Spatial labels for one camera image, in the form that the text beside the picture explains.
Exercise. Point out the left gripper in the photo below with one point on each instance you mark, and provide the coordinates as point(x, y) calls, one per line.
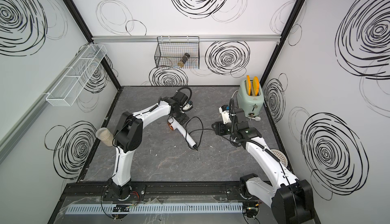
point(182, 120)

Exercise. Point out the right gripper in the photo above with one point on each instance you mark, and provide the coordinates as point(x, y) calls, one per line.
point(220, 128)

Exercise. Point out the white hair dryer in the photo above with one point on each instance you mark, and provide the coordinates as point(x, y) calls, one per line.
point(175, 125)

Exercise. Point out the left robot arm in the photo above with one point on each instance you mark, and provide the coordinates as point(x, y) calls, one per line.
point(129, 133)

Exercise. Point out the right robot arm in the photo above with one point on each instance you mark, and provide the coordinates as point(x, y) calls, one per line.
point(290, 199)

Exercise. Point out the small jar in basket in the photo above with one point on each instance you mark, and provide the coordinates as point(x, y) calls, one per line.
point(181, 63)

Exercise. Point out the mint green toaster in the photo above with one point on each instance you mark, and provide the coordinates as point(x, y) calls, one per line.
point(251, 105)

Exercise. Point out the left yellow toast slice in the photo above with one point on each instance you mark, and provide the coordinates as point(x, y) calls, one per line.
point(248, 85)

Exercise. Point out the yellow toast slice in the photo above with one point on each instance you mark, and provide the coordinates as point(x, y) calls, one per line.
point(256, 86)
point(248, 85)

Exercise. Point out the right yellow toast slice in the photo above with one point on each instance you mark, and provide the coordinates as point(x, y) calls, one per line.
point(256, 86)

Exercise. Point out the beige plastic cup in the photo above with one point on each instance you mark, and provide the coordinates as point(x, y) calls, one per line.
point(105, 136)

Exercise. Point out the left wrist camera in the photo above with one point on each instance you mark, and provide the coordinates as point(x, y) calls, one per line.
point(187, 107)

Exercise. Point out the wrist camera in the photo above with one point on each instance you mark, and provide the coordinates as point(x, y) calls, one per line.
point(225, 113)
point(187, 107)

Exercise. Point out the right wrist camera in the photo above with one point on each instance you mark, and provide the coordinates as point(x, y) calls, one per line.
point(225, 113)

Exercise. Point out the black wire wall basket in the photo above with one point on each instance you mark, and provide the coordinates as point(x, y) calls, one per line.
point(170, 49)

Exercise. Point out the white slotted cable duct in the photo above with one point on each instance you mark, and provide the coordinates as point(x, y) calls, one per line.
point(168, 208)

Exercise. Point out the white wire wall shelf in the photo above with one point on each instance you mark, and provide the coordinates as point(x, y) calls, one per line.
point(76, 77)

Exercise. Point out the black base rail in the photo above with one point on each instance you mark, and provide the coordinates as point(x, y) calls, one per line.
point(144, 190)

